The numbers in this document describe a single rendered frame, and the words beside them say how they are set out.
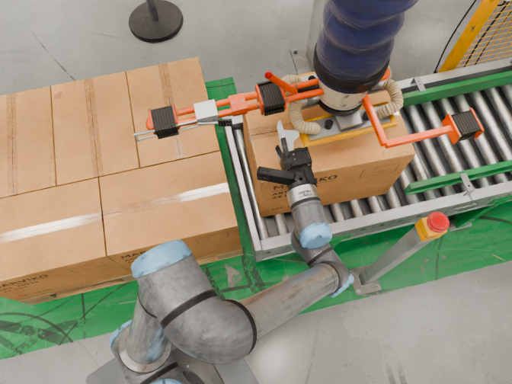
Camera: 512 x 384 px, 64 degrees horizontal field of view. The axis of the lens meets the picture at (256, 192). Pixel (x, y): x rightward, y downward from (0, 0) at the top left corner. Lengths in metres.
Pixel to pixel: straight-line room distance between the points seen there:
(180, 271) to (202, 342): 0.13
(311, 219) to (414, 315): 1.44
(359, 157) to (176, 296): 1.02
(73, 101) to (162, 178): 0.67
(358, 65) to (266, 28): 2.08
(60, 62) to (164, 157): 1.51
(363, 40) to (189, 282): 0.73
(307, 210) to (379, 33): 0.49
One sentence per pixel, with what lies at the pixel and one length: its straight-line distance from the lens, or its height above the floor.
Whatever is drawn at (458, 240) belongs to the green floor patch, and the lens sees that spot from 2.67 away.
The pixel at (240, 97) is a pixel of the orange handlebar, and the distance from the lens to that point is 1.35.
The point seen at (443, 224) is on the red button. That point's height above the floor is 1.04.
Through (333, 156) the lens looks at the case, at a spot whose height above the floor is 0.95.
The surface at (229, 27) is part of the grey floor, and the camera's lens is 3.26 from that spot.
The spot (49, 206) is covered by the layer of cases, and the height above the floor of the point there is 0.54.
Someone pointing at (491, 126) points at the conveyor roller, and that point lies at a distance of 2.39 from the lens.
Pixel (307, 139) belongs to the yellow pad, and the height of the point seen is 1.10.
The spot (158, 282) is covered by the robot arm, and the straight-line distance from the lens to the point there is 0.78.
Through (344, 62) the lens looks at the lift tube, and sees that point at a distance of 1.21.
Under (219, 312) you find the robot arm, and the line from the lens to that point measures 0.77.
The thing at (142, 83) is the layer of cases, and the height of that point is 0.54.
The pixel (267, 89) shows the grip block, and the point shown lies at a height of 1.23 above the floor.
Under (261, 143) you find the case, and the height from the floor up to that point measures 0.95.
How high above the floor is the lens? 2.32
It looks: 68 degrees down
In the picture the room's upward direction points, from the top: 1 degrees counter-clockwise
